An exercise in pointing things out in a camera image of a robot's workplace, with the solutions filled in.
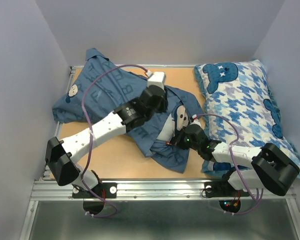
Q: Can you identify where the blue letter-print pillowcase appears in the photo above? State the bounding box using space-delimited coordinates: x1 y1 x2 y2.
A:
52 48 203 173

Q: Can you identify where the white pillow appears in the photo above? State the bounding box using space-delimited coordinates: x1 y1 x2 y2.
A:
157 114 176 142

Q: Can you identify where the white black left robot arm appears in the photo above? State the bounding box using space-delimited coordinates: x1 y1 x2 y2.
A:
45 85 168 197

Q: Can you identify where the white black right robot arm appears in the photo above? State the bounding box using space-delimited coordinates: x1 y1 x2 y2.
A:
170 123 300 196

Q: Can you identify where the blue houndstooth bear pillow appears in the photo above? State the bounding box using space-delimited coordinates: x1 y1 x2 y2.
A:
194 59 300 179

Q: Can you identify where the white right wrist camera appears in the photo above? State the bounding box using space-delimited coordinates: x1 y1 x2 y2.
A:
190 114 202 127

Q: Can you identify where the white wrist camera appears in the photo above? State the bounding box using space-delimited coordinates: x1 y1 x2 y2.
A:
190 114 202 127
146 71 166 90

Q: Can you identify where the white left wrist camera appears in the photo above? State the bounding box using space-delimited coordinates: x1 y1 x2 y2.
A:
146 71 166 90

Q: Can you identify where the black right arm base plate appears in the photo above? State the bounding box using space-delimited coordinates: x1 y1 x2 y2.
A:
201 180 250 199

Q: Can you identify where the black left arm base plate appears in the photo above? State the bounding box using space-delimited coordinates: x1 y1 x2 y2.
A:
69 181 118 200

